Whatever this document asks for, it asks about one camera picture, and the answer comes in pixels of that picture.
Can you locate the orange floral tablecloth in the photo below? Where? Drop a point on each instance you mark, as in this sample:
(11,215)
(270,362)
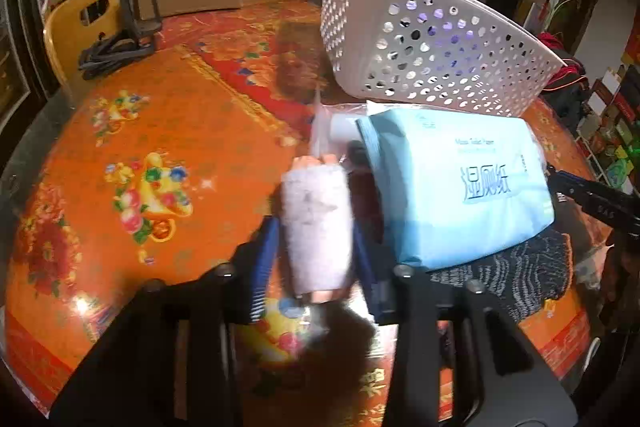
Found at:
(175,117)

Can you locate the black clamp stand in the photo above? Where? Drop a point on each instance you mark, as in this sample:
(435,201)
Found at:
(135,7)

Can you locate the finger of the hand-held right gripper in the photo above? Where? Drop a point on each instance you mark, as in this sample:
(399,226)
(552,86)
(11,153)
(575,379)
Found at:
(590,197)

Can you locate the wet wipes soft pack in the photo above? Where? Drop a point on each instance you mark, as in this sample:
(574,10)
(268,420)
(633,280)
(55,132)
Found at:
(450,192)

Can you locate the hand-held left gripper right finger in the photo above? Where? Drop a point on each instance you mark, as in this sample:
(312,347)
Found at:
(368,268)

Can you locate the white storage shelf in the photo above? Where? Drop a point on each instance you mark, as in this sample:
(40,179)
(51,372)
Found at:
(615,127)

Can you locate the dark red cloth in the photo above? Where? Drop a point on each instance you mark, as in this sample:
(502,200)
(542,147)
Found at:
(361,189)

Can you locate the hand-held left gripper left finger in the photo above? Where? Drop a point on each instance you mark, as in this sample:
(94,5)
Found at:
(265,257)

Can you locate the wooden chair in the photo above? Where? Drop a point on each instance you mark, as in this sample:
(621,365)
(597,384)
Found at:
(65,37)

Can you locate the red and black jacket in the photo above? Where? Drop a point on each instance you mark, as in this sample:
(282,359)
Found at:
(570,82)

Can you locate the clear plastic bag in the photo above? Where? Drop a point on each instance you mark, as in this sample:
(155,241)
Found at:
(334,127)

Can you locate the white perforated plastic basket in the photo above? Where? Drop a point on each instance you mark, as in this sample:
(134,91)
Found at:
(450,38)

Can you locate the dark knitted glove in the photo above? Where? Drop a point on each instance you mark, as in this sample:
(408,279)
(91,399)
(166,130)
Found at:
(525,272)

